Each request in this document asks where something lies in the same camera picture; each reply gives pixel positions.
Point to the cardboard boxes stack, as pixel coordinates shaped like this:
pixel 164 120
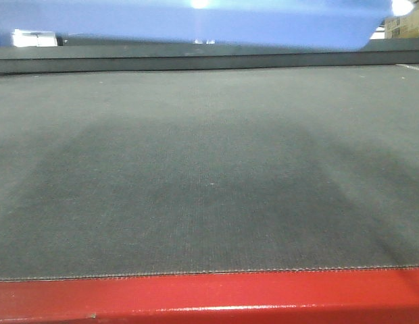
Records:
pixel 406 26

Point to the dark grey fabric mat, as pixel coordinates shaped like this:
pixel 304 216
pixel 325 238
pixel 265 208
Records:
pixel 148 173

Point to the blue plastic tray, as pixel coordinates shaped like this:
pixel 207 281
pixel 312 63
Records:
pixel 308 24

